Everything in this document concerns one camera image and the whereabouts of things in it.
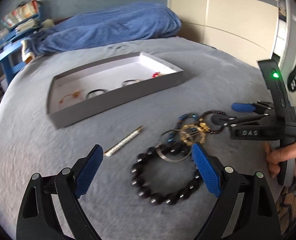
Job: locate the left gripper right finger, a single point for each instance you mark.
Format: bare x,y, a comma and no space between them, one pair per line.
258,217

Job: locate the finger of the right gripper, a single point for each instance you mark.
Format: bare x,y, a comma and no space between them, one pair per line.
223,120
243,107

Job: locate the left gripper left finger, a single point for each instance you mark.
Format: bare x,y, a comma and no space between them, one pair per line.
37,217

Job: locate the silver hoop bangle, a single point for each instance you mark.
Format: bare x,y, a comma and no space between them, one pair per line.
174,145

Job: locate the silver band bangle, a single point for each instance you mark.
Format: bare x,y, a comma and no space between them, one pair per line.
130,82

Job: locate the dark band bangle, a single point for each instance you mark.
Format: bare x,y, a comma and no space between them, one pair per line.
95,92

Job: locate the person's right hand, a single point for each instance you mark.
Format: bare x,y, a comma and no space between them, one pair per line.
274,157

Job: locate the beige wardrobe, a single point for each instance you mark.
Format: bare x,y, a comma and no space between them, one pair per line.
244,29

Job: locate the grey cardboard tray box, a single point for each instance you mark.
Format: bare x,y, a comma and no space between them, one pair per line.
66,103

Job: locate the blue blanket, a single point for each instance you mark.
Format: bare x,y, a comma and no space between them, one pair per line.
134,21

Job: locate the blue desk with shelf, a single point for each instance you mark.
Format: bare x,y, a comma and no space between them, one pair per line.
11,43

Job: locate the row of books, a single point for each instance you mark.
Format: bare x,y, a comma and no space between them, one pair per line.
22,13

